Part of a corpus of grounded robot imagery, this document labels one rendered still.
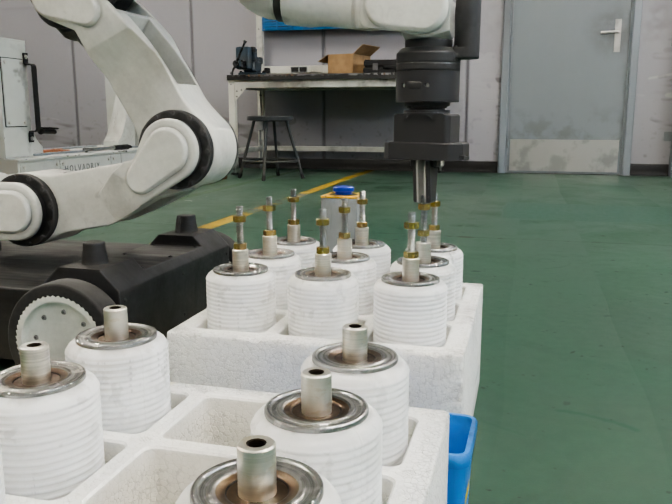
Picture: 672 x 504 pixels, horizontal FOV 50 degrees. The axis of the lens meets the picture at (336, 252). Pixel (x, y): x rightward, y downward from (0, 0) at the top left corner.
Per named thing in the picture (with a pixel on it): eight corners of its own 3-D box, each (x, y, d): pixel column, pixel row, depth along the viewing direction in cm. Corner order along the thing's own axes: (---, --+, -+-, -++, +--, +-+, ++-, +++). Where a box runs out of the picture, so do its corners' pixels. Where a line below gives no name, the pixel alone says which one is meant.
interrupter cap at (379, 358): (300, 372, 61) (300, 364, 61) (325, 345, 68) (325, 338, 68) (388, 381, 59) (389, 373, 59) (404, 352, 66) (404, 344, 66)
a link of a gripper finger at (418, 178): (426, 200, 105) (427, 157, 104) (416, 203, 102) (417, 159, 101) (416, 200, 106) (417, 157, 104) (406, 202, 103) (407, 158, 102)
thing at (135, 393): (56, 528, 70) (41, 349, 66) (111, 480, 79) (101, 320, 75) (145, 543, 67) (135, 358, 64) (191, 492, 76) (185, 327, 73)
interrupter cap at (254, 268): (226, 281, 94) (226, 275, 94) (204, 270, 101) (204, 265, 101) (277, 274, 98) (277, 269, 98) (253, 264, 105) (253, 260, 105)
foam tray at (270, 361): (171, 457, 99) (165, 331, 95) (269, 364, 136) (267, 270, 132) (458, 495, 89) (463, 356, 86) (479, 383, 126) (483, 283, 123)
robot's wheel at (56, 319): (11, 396, 120) (0, 280, 117) (30, 386, 125) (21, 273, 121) (117, 409, 115) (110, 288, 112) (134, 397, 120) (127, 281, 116)
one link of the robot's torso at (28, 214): (-52, 243, 142) (-59, 175, 139) (16, 228, 160) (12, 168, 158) (38, 248, 136) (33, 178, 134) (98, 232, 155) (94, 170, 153)
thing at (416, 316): (393, 392, 103) (395, 269, 100) (455, 407, 98) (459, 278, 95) (358, 415, 96) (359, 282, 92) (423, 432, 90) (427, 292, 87)
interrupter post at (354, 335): (338, 365, 63) (338, 328, 62) (345, 356, 65) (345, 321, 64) (365, 367, 62) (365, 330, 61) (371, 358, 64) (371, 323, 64)
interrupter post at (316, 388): (295, 419, 51) (295, 375, 51) (305, 406, 54) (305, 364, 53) (328, 423, 51) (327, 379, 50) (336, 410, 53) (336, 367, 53)
